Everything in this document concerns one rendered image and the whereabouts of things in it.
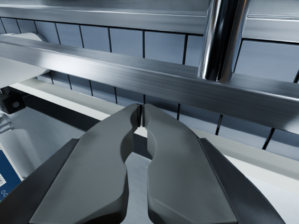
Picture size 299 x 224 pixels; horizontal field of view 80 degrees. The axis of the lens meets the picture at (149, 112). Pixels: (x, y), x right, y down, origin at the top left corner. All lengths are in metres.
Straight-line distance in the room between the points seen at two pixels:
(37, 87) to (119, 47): 0.13
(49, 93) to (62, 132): 0.13
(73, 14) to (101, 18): 0.04
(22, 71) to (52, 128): 0.15
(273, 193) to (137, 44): 0.24
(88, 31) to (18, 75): 0.10
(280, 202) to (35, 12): 0.38
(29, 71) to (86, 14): 0.10
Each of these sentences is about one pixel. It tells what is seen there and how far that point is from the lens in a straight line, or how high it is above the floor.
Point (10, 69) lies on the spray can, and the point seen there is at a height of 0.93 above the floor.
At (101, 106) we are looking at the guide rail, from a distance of 0.19.
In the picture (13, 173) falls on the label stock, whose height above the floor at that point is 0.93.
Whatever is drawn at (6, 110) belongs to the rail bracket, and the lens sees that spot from 0.37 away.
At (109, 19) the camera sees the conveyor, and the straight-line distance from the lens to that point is 0.19.
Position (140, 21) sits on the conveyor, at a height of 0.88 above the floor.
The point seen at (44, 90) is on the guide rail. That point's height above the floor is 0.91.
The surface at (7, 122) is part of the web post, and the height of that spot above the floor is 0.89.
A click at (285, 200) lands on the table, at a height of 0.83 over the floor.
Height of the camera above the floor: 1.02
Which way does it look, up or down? 47 degrees down
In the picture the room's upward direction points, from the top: 134 degrees counter-clockwise
